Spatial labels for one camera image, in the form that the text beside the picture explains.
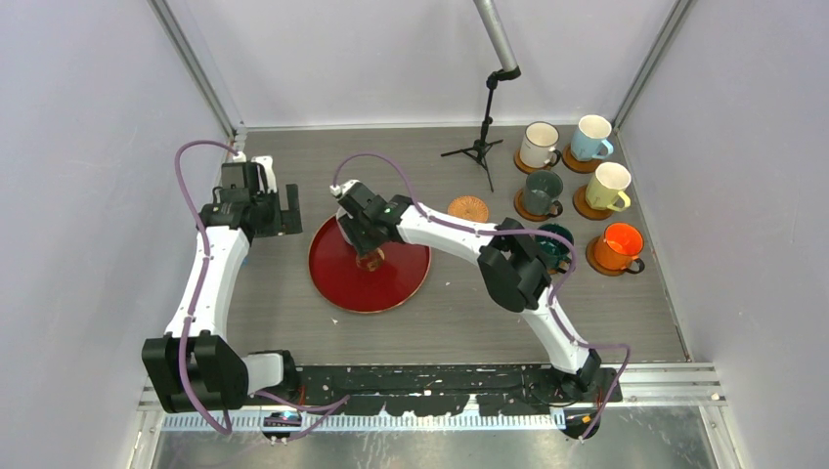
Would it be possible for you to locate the red round tray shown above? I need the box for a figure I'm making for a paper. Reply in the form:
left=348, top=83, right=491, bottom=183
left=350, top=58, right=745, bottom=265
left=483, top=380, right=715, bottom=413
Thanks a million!
left=308, top=217, right=432, bottom=315

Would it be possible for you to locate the woven rattan coaster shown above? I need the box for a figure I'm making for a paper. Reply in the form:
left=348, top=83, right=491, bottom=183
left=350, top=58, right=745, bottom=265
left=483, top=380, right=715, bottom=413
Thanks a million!
left=447, top=195, right=490, bottom=223

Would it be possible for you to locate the wooden coaster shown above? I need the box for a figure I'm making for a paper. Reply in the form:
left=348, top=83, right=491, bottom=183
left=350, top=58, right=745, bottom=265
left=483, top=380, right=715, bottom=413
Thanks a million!
left=562, top=145, right=603, bottom=174
left=572, top=185, right=614, bottom=221
left=513, top=150, right=561, bottom=175
left=586, top=236, right=625, bottom=277
left=513, top=190, right=563, bottom=222

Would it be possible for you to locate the dark green cup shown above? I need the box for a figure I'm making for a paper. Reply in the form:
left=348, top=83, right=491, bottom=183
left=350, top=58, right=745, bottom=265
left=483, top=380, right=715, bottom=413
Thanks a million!
left=521, top=170, right=564, bottom=219

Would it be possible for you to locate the white cup brown rim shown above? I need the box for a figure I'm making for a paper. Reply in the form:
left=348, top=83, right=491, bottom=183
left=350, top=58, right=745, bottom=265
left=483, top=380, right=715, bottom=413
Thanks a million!
left=519, top=121, right=562, bottom=167

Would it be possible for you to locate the dark teal cup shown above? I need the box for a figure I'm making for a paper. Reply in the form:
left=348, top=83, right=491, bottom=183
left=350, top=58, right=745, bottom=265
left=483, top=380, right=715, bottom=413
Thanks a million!
left=536, top=224, right=574, bottom=274

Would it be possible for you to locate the microphone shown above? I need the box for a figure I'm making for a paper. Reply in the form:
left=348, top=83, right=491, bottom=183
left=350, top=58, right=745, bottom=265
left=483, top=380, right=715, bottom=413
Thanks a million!
left=441, top=0, right=522, bottom=192

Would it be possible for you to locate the light blue mug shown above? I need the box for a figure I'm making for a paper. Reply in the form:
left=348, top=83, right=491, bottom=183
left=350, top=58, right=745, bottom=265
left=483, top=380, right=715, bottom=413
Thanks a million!
left=570, top=114, right=615, bottom=162

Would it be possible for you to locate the yellow mug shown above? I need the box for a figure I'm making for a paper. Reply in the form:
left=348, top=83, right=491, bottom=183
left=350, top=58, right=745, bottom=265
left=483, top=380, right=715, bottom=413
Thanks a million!
left=586, top=162, right=632, bottom=212

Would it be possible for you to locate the orange cup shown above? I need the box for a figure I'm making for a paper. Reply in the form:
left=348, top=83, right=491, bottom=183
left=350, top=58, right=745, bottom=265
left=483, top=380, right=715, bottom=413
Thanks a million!
left=594, top=223, right=645, bottom=275

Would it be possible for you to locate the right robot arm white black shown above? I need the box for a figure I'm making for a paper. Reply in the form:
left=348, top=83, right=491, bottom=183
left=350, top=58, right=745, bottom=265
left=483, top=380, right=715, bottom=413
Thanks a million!
left=329, top=180, right=601, bottom=402

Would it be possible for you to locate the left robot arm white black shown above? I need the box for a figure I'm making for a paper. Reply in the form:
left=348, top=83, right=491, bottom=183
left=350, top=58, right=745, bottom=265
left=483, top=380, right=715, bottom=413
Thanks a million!
left=142, top=155, right=302, bottom=413

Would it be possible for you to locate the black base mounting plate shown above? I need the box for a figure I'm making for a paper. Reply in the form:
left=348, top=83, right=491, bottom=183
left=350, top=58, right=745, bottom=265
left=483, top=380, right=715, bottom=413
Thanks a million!
left=265, top=363, right=617, bottom=417

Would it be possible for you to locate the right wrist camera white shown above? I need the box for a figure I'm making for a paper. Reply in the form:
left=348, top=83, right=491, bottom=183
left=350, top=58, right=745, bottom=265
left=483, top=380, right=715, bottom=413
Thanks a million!
left=329, top=179, right=359, bottom=199

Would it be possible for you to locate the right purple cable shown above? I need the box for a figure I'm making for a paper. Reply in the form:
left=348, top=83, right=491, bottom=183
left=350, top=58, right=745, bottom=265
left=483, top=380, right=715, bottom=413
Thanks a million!
left=331, top=152, right=633, bottom=445

